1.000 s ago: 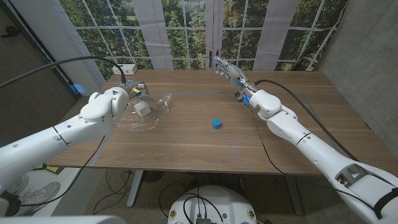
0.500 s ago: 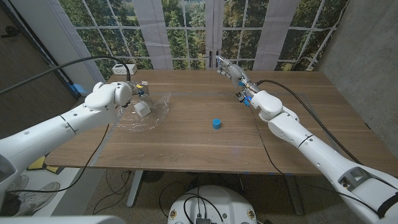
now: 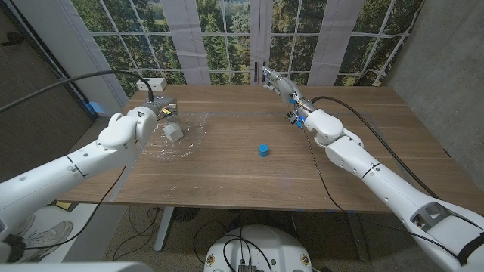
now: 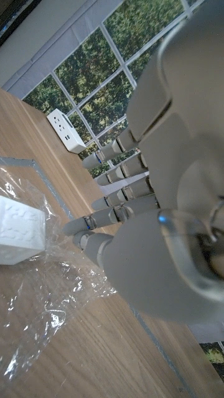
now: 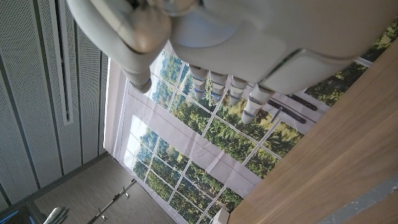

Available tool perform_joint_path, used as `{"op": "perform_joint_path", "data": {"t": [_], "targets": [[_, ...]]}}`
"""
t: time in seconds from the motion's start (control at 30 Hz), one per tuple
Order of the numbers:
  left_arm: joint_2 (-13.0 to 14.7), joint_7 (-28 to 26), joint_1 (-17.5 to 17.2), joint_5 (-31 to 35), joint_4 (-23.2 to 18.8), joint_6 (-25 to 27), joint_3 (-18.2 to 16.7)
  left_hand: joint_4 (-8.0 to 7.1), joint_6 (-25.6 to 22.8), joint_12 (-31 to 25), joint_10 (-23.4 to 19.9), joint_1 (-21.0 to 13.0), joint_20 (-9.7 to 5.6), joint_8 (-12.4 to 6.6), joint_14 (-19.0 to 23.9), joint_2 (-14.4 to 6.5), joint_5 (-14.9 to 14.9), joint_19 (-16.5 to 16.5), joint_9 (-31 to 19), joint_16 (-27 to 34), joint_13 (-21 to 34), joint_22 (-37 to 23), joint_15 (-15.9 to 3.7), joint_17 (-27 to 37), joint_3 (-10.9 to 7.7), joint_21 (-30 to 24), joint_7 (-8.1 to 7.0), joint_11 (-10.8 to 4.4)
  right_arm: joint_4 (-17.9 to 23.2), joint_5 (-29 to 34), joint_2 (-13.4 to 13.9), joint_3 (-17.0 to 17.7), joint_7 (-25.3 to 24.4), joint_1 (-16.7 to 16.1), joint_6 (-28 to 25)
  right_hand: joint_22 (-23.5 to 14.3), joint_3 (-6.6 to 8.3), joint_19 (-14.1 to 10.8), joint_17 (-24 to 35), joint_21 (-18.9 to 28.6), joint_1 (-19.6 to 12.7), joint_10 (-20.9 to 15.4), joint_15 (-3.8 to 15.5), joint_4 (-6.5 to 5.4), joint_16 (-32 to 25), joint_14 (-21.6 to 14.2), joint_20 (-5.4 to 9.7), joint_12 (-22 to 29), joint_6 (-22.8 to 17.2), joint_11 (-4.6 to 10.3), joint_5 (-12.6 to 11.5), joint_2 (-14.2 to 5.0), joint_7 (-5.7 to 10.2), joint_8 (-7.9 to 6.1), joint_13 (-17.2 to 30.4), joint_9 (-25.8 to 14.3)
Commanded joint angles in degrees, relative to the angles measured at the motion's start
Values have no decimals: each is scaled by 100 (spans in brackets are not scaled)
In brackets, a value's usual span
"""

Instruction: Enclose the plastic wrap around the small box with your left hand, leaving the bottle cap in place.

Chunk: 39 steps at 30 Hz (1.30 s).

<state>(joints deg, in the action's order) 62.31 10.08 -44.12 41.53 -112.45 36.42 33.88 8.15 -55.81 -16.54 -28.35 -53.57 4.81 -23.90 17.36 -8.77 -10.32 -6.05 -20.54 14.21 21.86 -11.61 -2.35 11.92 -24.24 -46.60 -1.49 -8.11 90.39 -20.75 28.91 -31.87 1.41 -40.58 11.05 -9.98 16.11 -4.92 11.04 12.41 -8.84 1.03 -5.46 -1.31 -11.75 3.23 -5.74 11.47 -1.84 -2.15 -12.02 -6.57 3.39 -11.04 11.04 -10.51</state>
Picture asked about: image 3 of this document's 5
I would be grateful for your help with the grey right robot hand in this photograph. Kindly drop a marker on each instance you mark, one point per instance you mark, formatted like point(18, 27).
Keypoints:
point(285, 88)

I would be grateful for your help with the clear plastic wrap sheet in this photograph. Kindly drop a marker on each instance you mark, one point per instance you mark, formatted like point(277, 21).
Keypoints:
point(193, 132)

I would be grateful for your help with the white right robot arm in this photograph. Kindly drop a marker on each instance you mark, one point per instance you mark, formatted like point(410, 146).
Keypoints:
point(389, 185)

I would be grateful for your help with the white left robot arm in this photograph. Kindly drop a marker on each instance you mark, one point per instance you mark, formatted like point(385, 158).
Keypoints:
point(75, 170)

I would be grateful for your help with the blue bottle cap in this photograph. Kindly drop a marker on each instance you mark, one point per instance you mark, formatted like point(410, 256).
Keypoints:
point(263, 151)

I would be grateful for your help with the white box on table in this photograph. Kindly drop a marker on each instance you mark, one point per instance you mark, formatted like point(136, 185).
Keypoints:
point(157, 84)

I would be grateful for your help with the printed forest window backdrop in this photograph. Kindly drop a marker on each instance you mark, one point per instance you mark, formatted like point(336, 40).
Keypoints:
point(227, 38)

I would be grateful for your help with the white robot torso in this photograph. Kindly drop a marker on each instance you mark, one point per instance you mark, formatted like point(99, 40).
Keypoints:
point(261, 245)

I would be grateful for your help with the black ribbed round base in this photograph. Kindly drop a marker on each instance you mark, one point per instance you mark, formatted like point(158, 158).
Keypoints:
point(186, 214)

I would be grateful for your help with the white table leg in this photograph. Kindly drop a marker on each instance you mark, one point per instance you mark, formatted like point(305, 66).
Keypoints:
point(164, 230)
point(358, 238)

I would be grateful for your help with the dark wood-grain door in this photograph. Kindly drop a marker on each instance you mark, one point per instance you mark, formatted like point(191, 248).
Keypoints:
point(30, 124)

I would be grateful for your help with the white printed floor mat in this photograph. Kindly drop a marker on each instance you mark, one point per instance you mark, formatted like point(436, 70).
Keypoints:
point(56, 215)

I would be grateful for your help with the grey sneaker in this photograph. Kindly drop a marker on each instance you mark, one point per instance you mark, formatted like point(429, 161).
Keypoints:
point(49, 236)

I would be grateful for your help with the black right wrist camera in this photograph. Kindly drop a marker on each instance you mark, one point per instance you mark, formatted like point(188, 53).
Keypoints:
point(291, 117)

